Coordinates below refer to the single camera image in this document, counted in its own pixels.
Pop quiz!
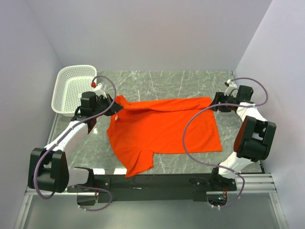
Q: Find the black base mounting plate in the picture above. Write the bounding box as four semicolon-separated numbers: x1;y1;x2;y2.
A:
66;173;236;206

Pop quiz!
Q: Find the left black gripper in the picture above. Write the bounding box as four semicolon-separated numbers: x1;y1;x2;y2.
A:
92;94;123;117

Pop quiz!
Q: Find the orange t shirt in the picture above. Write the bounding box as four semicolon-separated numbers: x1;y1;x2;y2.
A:
107;95;222;178

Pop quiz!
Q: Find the aluminium frame rail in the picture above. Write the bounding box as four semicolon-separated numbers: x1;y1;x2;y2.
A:
14;112;286;229

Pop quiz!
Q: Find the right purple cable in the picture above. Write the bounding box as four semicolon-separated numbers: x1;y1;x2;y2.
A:
183;77;270;209

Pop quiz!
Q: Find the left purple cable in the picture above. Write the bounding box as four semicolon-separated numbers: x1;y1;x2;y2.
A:
34;75;117;212

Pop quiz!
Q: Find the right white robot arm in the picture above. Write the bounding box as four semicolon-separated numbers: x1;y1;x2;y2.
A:
209;83;276;190

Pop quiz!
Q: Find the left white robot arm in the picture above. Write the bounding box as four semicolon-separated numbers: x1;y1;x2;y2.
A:
28;92;123;193

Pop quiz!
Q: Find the white perforated plastic basket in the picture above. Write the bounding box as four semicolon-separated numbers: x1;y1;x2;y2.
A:
51;65;97;117

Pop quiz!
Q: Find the purple cable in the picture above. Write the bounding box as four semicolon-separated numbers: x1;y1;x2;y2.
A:
183;77;270;209
34;75;117;212

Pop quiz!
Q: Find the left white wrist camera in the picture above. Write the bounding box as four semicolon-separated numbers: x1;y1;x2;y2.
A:
91;82;107;97

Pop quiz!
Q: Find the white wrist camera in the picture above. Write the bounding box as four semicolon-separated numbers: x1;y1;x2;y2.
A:
91;82;107;97
224;80;238;96

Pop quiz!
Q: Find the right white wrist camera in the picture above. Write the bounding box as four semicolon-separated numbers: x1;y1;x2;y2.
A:
224;80;238;96

